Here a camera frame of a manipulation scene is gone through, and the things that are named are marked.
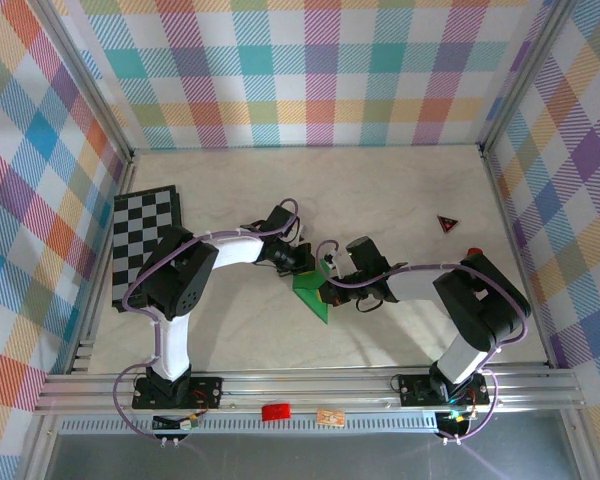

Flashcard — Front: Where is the aluminium side rail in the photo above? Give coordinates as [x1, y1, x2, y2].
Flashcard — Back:
[479, 147, 556, 371]
[65, 152, 139, 375]

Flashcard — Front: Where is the wide aluminium base rail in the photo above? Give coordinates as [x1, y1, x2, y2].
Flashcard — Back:
[33, 368, 585, 416]

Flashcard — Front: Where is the green paper sheet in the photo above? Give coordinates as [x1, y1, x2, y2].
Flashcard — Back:
[291, 258, 339, 326]

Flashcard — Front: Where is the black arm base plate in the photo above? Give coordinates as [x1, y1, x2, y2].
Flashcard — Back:
[397, 372, 492, 407]
[131, 375, 225, 412]

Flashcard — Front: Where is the aluminium frame post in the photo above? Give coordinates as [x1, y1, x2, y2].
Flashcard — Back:
[476, 0, 580, 157]
[27, 0, 137, 166]

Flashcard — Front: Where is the grey slotted cable duct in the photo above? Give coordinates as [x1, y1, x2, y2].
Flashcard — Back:
[58, 413, 444, 436]

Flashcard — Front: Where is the purple cable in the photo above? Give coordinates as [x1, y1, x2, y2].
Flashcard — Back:
[318, 239, 531, 445]
[112, 198, 301, 445]

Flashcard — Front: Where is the red plastic block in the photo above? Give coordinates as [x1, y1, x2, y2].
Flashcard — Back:
[261, 402, 292, 422]

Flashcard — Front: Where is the black grey chessboard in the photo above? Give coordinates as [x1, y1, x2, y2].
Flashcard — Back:
[110, 184, 188, 315]

